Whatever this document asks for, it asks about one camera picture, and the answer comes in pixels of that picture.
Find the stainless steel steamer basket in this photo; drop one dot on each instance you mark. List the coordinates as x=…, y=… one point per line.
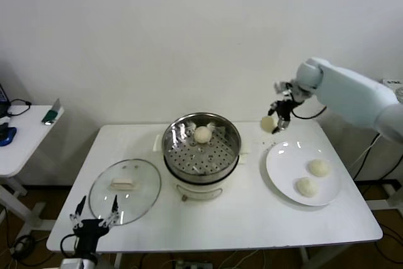
x=201, y=158

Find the dark laptop computer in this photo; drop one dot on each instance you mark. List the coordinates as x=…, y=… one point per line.
x=2, y=92

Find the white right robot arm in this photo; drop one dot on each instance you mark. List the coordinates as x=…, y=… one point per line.
x=346, y=89

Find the round glass pot lid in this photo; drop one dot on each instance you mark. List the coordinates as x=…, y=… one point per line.
x=138, y=171

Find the blue computer mouse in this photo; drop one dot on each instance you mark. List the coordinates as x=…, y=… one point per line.
x=7, y=135

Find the white electric cooking pot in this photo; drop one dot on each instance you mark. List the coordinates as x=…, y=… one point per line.
x=201, y=191

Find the white round plate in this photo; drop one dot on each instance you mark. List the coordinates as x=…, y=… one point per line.
x=283, y=162

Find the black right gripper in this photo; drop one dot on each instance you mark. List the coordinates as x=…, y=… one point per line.
x=285, y=110

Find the white steamed baozi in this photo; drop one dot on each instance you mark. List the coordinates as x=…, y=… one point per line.
x=267, y=124
x=201, y=134
x=319, y=168
x=307, y=187

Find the white side table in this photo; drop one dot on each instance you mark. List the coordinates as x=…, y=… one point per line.
x=28, y=143

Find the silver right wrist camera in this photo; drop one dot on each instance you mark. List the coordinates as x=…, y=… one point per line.
x=292, y=91

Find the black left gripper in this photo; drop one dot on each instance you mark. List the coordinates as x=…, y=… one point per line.
x=88, y=231

